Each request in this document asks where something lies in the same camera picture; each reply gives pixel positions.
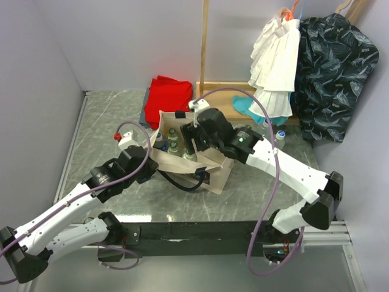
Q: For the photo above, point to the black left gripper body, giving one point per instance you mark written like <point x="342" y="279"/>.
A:
<point x="146" y="171"/>

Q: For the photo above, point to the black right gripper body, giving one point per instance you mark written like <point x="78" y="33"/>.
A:
<point x="190" y="131"/>

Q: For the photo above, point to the beige canvas tote bag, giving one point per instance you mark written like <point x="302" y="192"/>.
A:
<point x="217" y="167"/>

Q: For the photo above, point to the clear Pocari Sweat bottle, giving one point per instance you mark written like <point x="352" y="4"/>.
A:
<point x="264" y="129"/>

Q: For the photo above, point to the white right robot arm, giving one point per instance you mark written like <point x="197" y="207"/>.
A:
<point x="321" y="193"/>

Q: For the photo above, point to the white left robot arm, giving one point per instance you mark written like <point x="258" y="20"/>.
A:
<point x="28" y="249"/>

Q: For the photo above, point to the clear glass bottle green cap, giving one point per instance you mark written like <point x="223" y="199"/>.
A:
<point x="172" y="135"/>

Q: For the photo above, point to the blue label Pocari bottle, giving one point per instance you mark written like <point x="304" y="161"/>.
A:
<point x="161" y="142"/>

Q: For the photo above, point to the wooden clothes rack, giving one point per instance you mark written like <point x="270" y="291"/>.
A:
<point x="223" y="91"/>

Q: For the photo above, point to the red folded cloth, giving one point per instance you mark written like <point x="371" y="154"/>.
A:
<point x="167" y="95"/>

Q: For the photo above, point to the teal cloth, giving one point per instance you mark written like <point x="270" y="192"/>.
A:
<point x="242" y="105"/>

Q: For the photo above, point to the white hanging shirt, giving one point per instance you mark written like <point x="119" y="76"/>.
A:
<point x="274" y="64"/>

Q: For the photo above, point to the orange clothes hanger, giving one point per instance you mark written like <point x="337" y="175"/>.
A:
<point x="288" y="14"/>

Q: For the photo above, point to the dark leaf print shirt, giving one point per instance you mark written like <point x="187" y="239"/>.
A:
<point x="335" y="60"/>

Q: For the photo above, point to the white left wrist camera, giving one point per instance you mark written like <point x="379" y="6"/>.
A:
<point x="126" y="140"/>

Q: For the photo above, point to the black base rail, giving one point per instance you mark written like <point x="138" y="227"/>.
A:
<point x="205" y="238"/>

